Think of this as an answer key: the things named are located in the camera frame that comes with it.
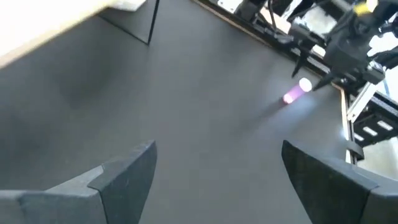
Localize pink pill bottle white cap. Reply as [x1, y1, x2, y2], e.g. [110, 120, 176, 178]
[282, 77, 313, 105]

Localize yellow label tag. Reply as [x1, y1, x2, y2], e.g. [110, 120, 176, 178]
[353, 0, 379, 16]

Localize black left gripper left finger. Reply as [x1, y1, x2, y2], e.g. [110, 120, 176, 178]
[0, 139, 158, 224]

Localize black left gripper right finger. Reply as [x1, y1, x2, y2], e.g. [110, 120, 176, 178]
[281, 139, 398, 224]

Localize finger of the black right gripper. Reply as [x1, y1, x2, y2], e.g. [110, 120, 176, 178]
[312, 70, 342, 92]
[290, 49, 311, 79]

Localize wooden shelf with black legs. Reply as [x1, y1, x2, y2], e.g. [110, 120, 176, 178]
[0, 0, 161, 68]

